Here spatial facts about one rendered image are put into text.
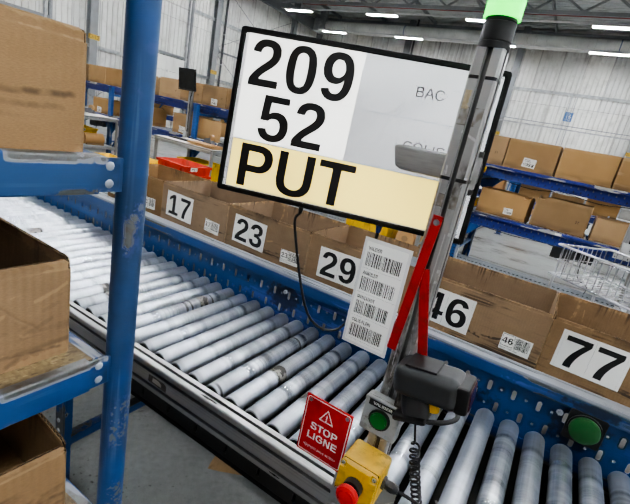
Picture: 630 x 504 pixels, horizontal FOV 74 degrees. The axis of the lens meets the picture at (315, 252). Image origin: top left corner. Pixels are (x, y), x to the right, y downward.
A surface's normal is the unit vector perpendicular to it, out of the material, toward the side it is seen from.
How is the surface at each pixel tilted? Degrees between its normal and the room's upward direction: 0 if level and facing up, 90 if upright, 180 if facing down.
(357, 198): 86
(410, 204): 86
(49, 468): 90
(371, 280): 90
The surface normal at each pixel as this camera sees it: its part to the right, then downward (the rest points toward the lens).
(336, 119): -0.19, 0.18
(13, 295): 0.84, 0.31
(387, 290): -0.52, 0.14
